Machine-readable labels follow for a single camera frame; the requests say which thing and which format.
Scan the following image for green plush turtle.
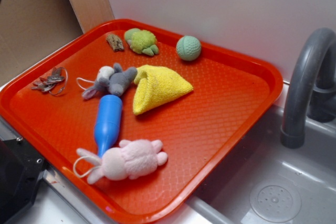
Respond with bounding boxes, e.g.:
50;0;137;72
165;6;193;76
124;28;159;57

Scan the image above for orange plastic tray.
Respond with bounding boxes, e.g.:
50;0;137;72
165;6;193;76
1;19;283;223

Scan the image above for yellow knitted cloth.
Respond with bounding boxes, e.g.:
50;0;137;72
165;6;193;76
133;65;194;115

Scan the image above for silver keys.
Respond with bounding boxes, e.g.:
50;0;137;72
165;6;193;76
30;67;68;96

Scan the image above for grey and white plush mouse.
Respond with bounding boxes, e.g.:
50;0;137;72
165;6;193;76
76;63;138;100

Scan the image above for blue plastic bottle toy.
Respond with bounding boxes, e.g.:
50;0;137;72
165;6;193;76
94;95;123;157

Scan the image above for green textured ball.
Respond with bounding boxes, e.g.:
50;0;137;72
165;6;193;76
176;36;202;61

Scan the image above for grey plastic sink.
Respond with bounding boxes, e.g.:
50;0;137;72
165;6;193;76
183;103;336;224

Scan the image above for pink plush bunny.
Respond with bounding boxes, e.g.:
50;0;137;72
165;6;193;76
73;140;168;185

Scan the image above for grey plastic faucet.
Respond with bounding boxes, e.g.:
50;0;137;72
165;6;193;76
281;28;335;148

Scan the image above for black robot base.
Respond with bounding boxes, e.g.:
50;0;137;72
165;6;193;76
1;138;47;223

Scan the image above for brown wood piece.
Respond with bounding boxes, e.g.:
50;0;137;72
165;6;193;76
106;34;124;52

